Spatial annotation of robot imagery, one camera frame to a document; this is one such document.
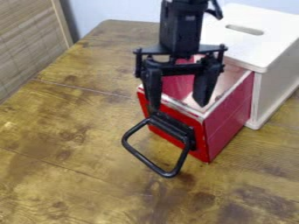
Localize white wooden cabinet box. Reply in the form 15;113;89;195
201;3;299;130

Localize red wooden drawer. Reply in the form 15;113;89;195
135;53;257;165

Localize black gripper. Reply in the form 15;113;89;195
134;0;223;113

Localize black metal drawer handle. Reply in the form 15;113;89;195
122;111;197;179

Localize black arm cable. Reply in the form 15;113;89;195
205;0;225;21

